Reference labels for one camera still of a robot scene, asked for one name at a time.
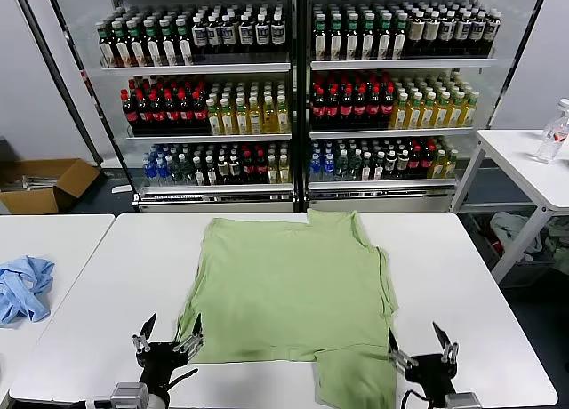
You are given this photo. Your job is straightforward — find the silver metal bars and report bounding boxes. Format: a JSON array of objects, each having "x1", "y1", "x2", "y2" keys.
[{"x1": 12, "y1": 173, "x2": 57, "y2": 191}]

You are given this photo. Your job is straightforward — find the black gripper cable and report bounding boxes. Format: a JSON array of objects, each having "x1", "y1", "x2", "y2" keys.
[
  {"x1": 399, "y1": 389, "x2": 430, "y2": 409},
  {"x1": 167, "y1": 366, "x2": 200, "y2": 390}
]

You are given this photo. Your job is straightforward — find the green-cap dark tea bottle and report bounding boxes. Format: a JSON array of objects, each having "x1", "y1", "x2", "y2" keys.
[
  {"x1": 377, "y1": 12, "x2": 393, "y2": 60},
  {"x1": 344, "y1": 12, "x2": 360, "y2": 61},
  {"x1": 360, "y1": 12, "x2": 377, "y2": 61},
  {"x1": 127, "y1": 20, "x2": 145, "y2": 68},
  {"x1": 143, "y1": 19, "x2": 161, "y2": 67},
  {"x1": 313, "y1": 13, "x2": 329, "y2": 61},
  {"x1": 328, "y1": 13, "x2": 344, "y2": 61},
  {"x1": 159, "y1": 18, "x2": 177, "y2": 67},
  {"x1": 98, "y1": 22, "x2": 115, "y2": 68},
  {"x1": 113, "y1": 20, "x2": 130, "y2": 68},
  {"x1": 175, "y1": 17, "x2": 193, "y2": 66},
  {"x1": 392, "y1": 12, "x2": 408, "y2": 60}
]

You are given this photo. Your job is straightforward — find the white-cap blue-label drink bottle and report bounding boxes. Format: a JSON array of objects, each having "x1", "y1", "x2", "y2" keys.
[
  {"x1": 454, "y1": 10, "x2": 471, "y2": 57},
  {"x1": 192, "y1": 16, "x2": 209, "y2": 54},
  {"x1": 206, "y1": 15, "x2": 223, "y2": 53},
  {"x1": 254, "y1": 12, "x2": 271, "y2": 52},
  {"x1": 270, "y1": 12, "x2": 287, "y2": 52},
  {"x1": 485, "y1": 9, "x2": 500, "y2": 57},
  {"x1": 439, "y1": 10, "x2": 456, "y2": 57},
  {"x1": 238, "y1": 13, "x2": 254, "y2": 53},
  {"x1": 469, "y1": 10, "x2": 486, "y2": 57},
  {"x1": 220, "y1": 14, "x2": 236, "y2": 53}
]

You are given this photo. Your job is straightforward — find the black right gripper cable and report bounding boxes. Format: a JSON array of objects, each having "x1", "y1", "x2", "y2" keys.
[{"x1": 399, "y1": 389, "x2": 430, "y2": 409}]

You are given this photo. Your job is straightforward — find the beige-label dark drink bottle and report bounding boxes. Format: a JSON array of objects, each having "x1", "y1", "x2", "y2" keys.
[
  {"x1": 408, "y1": 9, "x2": 426, "y2": 57},
  {"x1": 424, "y1": 9, "x2": 441, "y2": 57}
]

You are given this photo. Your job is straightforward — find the metal drinks shelf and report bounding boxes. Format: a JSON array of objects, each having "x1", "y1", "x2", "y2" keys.
[{"x1": 108, "y1": 0, "x2": 300, "y2": 213}]

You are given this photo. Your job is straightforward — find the crumpled pale green cloth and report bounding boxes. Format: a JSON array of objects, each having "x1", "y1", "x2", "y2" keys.
[{"x1": 544, "y1": 220, "x2": 569, "y2": 268}]

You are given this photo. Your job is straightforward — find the green-cap yellow tea bottle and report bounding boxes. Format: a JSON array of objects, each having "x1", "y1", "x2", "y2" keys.
[
  {"x1": 262, "y1": 95, "x2": 277, "y2": 134},
  {"x1": 450, "y1": 91, "x2": 466, "y2": 128},
  {"x1": 408, "y1": 92, "x2": 423, "y2": 130},
  {"x1": 436, "y1": 91, "x2": 452, "y2": 129},
  {"x1": 248, "y1": 96, "x2": 263, "y2": 135},
  {"x1": 464, "y1": 90, "x2": 480, "y2": 127},
  {"x1": 276, "y1": 94, "x2": 291, "y2": 134},
  {"x1": 393, "y1": 92, "x2": 410, "y2": 130},
  {"x1": 220, "y1": 97, "x2": 236, "y2": 135},
  {"x1": 207, "y1": 98, "x2": 222, "y2": 136},
  {"x1": 234, "y1": 97, "x2": 249, "y2": 135},
  {"x1": 421, "y1": 91, "x2": 437, "y2": 130}
]

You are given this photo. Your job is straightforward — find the grey storage crate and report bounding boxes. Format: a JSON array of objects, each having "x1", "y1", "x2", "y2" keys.
[{"x1": 461, "y1": 211, "x2": 561, "y2": 290}]

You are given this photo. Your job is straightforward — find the crumpled light blue cloth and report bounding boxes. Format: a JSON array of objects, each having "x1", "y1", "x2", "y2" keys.
[{"x1": 0, "y1": 254, "x2": 56, "y2": 325}]

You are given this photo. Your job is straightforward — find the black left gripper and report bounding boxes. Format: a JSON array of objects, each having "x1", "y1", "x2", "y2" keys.
[{"x1": 132, "y1": 312, "x2": 204, "y2": 399}]

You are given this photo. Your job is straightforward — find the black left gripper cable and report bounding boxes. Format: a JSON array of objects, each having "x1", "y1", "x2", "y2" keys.
[{"x1": 167, "y1": 366, "x2": 200, "y2": 390}]

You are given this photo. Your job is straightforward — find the open cardboard box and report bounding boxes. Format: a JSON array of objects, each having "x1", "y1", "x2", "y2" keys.
[{"x1": 0, "y1": 157, "x2": 102, "y2": 215}]

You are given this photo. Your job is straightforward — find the white beverage display cooler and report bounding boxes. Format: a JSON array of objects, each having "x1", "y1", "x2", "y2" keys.
[{"x1": 298, "y1": 0, "x2": 501, "y2": 213}]

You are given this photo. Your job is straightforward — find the light green polo shirt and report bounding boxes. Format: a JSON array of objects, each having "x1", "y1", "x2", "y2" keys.
[{"x1": 176, "y1": 208, "x2": 400, "y2": 409}]

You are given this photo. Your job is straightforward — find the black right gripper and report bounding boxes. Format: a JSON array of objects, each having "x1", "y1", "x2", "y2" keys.
[{"x1": 388, "y1": 322, "x2": 459, "y2": 399}]

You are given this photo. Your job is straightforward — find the black-framed glass cooler door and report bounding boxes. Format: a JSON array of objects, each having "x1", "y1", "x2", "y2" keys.
[
  {"x1": 11, "y1": 0, "x2": 137, "y2": 196},
  {"x1": 486, "y1": 0, "x2": 555, "y2": 132}
]

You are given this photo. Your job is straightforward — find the clear plastic water bottle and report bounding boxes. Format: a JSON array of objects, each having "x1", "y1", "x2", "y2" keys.
[{"x1": 533, "y1": 98, "x2": 569, "y2": 164}]

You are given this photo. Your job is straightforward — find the white side table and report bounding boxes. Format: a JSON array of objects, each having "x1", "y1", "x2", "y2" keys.
[{"x1": 448, "y1": 128, "x2": 569, "y2": 285}]

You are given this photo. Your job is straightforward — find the crumpled white cloth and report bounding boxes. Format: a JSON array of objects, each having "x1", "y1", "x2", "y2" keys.
[{"x1": 488, "y1": 211, "x2": 546, "y2": 263}]

